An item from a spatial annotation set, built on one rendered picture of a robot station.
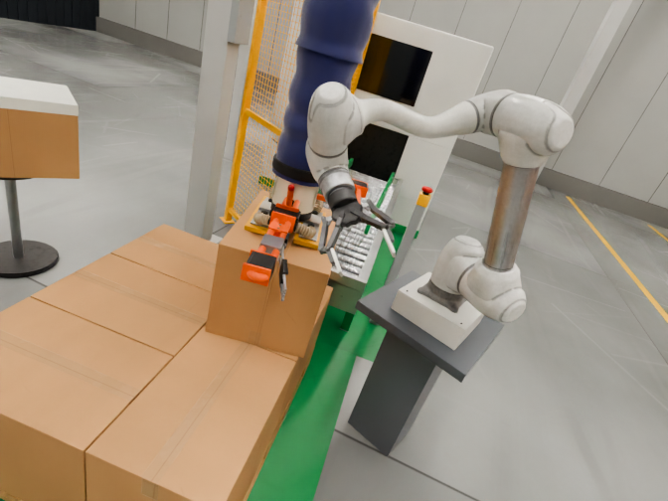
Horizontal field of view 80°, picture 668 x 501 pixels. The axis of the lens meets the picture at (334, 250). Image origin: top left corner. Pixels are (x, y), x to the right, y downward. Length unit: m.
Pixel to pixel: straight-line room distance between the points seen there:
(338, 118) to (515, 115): 0.52
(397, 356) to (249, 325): 0.67
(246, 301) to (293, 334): 0.22
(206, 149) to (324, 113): 2.05
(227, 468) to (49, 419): 0.51
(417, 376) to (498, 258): 0.66
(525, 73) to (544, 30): 0.87
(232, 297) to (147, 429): 0.49
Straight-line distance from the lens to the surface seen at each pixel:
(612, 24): 4.86
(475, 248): 1.60
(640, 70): 11.12
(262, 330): 1.57
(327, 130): 0.97
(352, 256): 2.46
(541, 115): 1.21
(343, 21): 1.39
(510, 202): 1.32
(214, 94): 2.85
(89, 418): 1.40
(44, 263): 2.96
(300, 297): 1.44
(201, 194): 3.06
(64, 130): 2.52
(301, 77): 1.45
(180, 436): 1.35
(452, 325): 1.59
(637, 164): 11.37
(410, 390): 1.87
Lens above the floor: 1.64
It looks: 27 degrees down
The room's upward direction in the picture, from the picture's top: 17 degrees clockwise
